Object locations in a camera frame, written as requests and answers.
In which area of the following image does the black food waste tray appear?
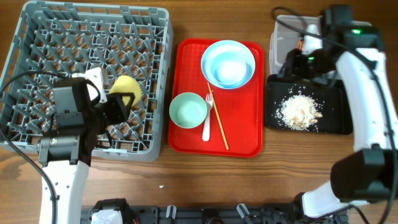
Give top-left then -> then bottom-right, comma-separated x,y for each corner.
264,75 -> 353,135

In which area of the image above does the grey dishwasher rack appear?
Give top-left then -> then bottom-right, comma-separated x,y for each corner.
1,1 -> 174,161

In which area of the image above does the white plastic fork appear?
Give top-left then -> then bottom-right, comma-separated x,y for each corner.
202,93 -> 213,142

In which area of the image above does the clear plastic waste bin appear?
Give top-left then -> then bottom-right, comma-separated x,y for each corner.
269,15 -> 372,75

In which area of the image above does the light blue bowl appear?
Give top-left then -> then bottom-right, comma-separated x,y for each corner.
210,52 -> 246,87

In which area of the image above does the pile of rice scraps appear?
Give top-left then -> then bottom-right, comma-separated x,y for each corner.
272,87 -> 325,131

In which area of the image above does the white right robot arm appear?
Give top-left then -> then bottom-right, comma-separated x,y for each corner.
278,4 -> 397,222

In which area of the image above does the red plastic tray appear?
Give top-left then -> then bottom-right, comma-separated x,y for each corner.
168,39 -> 265,157

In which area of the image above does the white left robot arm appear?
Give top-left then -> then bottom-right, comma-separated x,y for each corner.
39,83 -> 142,223

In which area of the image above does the light blue plate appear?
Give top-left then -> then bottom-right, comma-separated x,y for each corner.
200,40 -> 256,90

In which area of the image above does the wooden chopstick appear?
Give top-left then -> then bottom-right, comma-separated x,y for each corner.
207,82 -> 229,151

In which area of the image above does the yellow plastic cup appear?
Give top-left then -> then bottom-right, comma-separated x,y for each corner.
108,75 -> 142,108

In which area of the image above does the red candy wrapper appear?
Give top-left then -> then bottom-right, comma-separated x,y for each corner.
297,38 -> 304,50

